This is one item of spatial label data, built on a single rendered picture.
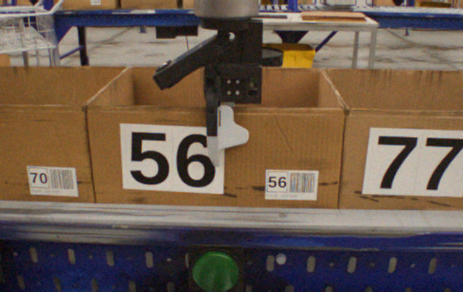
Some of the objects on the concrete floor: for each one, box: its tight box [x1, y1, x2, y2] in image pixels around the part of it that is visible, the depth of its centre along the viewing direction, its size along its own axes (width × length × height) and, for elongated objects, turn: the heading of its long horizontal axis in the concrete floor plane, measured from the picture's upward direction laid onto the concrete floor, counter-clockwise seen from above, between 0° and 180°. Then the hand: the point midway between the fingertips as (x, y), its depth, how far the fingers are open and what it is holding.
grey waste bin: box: [262, 46, 284, 67], centre depth 358 cm, size 50×50×64 cm
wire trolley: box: [0, 0, 64, 66], centre depth 330 cm, size 107×56×103 cm, turn 122°
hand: (212, 151), depth 75 cm, fingers open, 5 cm apart
